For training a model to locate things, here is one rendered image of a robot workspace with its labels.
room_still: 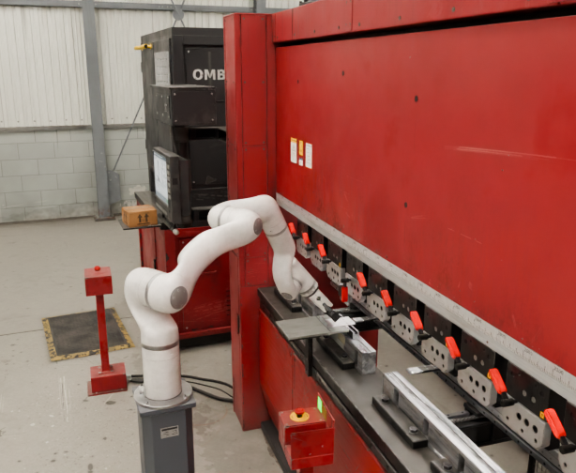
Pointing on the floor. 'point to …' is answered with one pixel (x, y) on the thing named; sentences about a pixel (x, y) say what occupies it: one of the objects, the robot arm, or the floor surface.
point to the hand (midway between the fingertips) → (332, 314)
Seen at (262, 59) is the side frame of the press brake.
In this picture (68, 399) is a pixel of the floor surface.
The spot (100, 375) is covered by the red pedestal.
